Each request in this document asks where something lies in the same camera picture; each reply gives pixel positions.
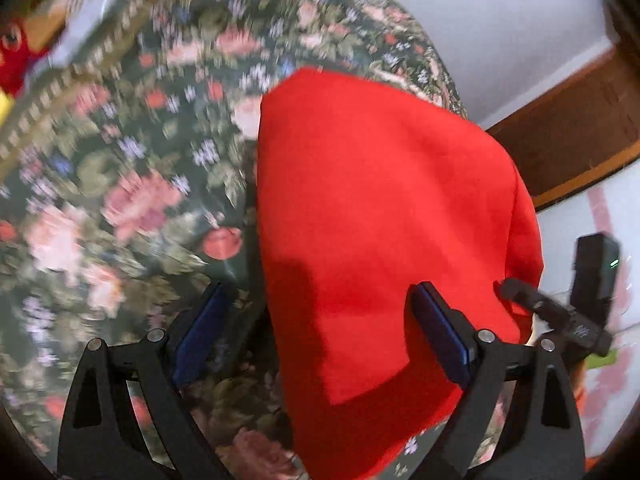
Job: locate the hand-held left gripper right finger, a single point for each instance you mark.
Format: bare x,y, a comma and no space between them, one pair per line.
445,340

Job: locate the yellow item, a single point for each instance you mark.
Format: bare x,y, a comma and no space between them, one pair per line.
4,107

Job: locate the red garment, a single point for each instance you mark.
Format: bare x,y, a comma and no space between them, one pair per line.
375,210

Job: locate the dark floral blanket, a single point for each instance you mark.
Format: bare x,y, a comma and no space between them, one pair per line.
125,160

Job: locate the white box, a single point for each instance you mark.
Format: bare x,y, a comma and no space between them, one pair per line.
87,20

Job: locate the red plush toy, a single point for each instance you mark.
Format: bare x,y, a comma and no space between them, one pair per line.
15,60

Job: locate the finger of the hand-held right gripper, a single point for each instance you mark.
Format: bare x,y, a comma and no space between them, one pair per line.
520,293

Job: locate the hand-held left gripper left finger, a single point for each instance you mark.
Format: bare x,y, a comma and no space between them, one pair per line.
200,335

